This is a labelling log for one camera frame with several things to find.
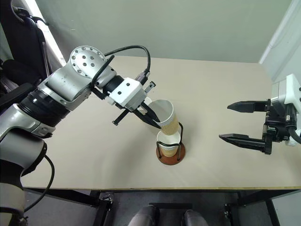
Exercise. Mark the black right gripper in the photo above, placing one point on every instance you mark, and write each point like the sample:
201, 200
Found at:
274, 127

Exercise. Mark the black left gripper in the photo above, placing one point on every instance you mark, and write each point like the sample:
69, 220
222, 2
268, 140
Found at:
120, 117

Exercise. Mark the brown ribbed paper cup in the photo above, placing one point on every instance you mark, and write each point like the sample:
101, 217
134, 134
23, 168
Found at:
168, 151
171, 124

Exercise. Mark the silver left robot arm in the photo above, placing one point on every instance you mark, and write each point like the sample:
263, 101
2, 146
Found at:
61, 82

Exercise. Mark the dark grey rounded shape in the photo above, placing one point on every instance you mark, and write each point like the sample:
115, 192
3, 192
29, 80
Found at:
195, 219
144, 216

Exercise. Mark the black chair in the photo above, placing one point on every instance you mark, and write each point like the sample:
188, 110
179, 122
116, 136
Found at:
21, 77

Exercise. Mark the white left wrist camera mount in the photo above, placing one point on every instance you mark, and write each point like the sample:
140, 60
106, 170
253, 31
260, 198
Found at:
127, 93

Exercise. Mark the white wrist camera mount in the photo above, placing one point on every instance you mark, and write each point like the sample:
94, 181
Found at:
291, 89
127, 93

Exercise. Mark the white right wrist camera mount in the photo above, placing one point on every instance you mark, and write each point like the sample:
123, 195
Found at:
291, 89

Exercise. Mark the black metal table frame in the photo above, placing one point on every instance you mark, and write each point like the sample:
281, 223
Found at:
258, 191

